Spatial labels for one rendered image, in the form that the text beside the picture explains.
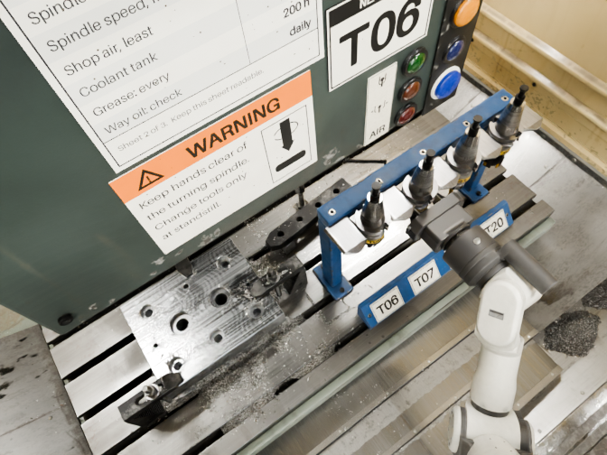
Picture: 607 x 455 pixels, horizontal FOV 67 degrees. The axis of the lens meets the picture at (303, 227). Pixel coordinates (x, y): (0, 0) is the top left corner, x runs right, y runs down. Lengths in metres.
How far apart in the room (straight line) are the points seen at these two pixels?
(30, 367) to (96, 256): 1.23
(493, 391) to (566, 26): 0.86
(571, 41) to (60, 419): 1.63
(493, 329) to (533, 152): 0.78
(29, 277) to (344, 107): 0.27
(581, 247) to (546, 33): 0.56
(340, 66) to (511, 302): 0.54
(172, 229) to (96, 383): 0.84
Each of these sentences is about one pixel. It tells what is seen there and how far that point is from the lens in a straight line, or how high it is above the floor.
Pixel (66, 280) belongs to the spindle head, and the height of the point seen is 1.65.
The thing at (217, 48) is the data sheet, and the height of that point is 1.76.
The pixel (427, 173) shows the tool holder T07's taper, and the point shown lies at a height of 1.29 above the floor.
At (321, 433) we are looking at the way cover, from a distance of 1.19.
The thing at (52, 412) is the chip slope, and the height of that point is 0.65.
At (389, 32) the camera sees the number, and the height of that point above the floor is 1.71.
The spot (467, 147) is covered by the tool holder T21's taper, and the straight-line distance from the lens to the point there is 0.88.
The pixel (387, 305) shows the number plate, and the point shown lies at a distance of 1.07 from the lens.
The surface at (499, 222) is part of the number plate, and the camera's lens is 1.21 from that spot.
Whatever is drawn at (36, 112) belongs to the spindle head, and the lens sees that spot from 0.27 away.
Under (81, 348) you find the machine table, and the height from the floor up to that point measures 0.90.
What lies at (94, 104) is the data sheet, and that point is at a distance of 0.27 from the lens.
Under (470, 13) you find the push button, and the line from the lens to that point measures 0.43.
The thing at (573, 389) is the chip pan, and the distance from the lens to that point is 1.42.
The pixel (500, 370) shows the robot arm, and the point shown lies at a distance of 0.88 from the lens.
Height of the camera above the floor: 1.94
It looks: 61 degrees down
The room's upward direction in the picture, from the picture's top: 9 degrees counter-clockwise
